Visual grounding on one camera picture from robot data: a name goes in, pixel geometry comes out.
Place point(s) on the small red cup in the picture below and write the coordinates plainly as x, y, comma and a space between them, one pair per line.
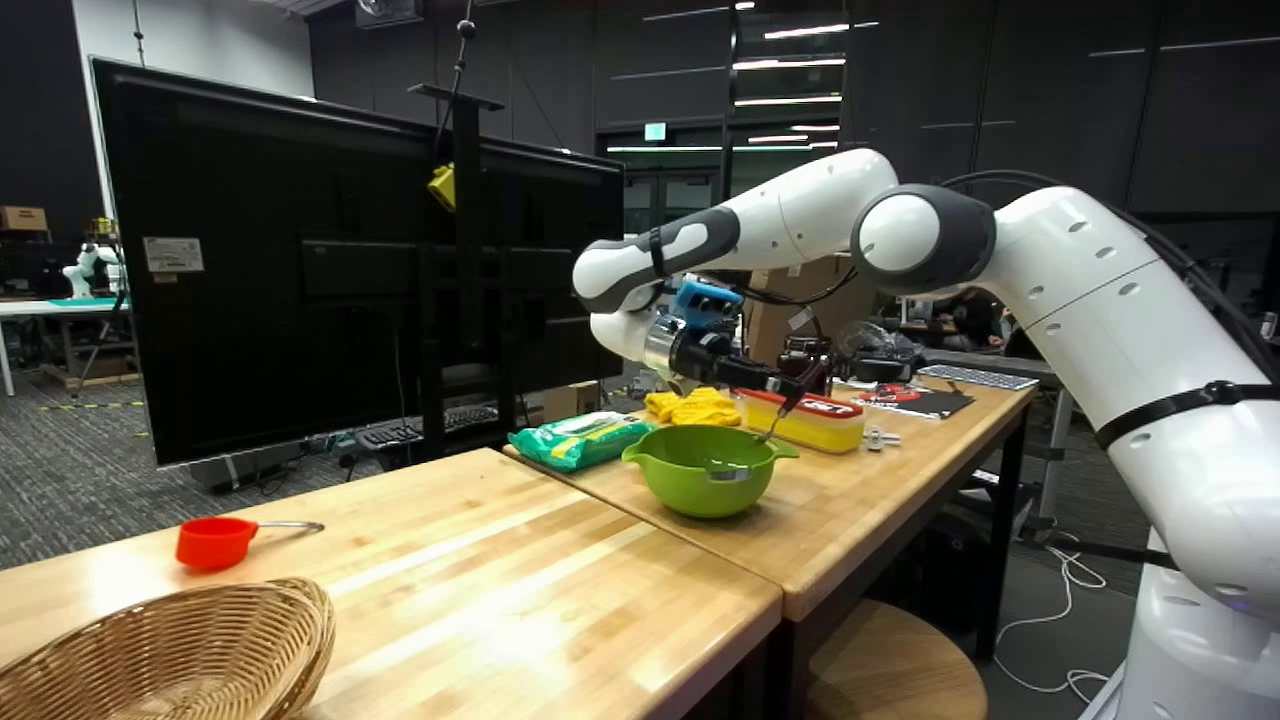
221, 541

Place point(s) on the round wooden stool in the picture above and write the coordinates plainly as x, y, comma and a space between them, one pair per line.
878, 663

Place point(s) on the green snack packet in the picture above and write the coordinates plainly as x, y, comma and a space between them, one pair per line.
578, 441

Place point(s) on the yellow cloth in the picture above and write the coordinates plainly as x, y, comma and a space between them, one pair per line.
701, 404

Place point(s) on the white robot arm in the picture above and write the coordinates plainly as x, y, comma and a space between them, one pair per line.
1177, 402

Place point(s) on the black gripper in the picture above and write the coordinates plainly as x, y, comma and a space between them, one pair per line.
708, 356

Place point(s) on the green bowl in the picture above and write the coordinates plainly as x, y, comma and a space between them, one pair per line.
701, 470

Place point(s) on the large black monitor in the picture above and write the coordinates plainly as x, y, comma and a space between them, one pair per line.
309, 265

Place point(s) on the purple handled silver spoon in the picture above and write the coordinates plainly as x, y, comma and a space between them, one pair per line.
784, 404

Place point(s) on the woven wicker basket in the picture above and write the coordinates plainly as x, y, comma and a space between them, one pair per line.
206, 653

